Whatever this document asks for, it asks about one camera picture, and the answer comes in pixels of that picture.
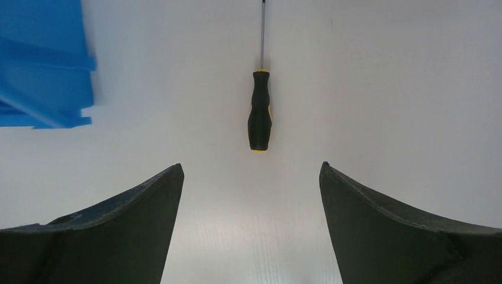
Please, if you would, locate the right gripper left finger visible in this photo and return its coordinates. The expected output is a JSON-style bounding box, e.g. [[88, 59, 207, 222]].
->
[[1, 164, 184, 283]]

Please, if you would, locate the blue plastic bin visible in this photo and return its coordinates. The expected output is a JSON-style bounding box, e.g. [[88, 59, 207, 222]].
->
[[1, 1, 96, 129]]

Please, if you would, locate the black yellow screwdriver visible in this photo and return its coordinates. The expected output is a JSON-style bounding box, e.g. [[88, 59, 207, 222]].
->
[[247, 0, 272, 153]]

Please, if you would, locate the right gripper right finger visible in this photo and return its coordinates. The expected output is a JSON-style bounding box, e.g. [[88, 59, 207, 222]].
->
[[319, 162, 501, 283]]

